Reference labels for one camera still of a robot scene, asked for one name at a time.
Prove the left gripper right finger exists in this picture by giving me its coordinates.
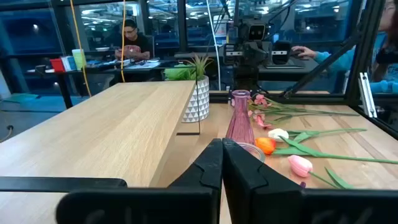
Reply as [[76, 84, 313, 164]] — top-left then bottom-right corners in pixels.
[[222, 138, 398, 224]]

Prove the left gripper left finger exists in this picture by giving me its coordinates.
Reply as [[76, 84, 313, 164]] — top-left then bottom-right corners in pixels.
[[55, 138, 223, 224]]

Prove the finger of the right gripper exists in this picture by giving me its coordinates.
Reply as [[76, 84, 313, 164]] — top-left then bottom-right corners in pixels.
[[256, 42, 270, 65], [244, 42, 257, 65]]

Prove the pink blossom flower spray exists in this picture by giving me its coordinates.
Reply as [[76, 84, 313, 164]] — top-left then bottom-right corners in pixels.
[[229, 92, 361, 130]]

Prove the pink artificial tulip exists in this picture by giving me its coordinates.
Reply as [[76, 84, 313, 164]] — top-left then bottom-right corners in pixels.
[[287, 154, 356, 190]]

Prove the clear glass vase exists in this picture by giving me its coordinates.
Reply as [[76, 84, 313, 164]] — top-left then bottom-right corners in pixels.
[[235, 141, 266, 164]]

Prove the orange artificial tulip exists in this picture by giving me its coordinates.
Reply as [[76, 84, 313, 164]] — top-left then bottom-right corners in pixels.
[[254, 136, 398, 165]]

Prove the white artificial tulip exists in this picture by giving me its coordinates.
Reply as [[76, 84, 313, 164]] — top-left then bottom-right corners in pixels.
[[267, 127, 368, 144]]

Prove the pink ribbed glass vase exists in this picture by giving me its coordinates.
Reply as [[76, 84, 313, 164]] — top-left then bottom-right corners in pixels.
[[225, 89, 256, 146]]

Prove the wooden shelf board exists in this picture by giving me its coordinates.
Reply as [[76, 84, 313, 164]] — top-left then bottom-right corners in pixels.
[[0, 80, 197, 224]]

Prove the black side desk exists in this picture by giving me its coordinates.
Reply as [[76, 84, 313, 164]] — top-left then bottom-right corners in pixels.
[[174, 51, 321, 82]]

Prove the person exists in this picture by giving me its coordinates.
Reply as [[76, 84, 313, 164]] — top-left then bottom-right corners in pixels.
[[114, 19, 154, 62], [291, 0, 398, 94]]

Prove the succulent in triangle-patterned pot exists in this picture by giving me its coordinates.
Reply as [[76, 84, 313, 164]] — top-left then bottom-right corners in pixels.
[[163, 54, 215, 123]]

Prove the black background desk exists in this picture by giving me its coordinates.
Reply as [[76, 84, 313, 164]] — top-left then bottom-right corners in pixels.
[[26, 58, 175, 110]]

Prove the light green box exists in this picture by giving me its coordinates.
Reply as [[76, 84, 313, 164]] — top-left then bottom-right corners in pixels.
[[72, 48, 88, 71]]

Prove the blue and white box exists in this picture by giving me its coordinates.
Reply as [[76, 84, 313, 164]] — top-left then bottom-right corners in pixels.
[[60, 55, 78, 72]]

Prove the red box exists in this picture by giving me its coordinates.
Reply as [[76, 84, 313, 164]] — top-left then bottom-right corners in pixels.
[[49, 58, 66, 73]]

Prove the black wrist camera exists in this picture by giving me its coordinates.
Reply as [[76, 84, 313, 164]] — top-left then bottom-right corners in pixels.
[[247, 19, 267, 42]]

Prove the white cable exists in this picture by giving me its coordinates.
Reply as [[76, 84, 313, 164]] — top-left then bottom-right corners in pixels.
[[205, 0, 222, 91]]

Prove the black metal table frame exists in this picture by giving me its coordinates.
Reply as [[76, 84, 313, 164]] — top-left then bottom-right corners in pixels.
[[208, 0, 398, 141]]

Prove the silver aluminium bracket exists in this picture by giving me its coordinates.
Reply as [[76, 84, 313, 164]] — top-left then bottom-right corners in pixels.
[[357, 72, 379, 119]]

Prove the yellow cable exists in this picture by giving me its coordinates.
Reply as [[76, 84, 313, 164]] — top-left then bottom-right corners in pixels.
[[69, 0, 93, 98], [120, 0, 127, 83]]

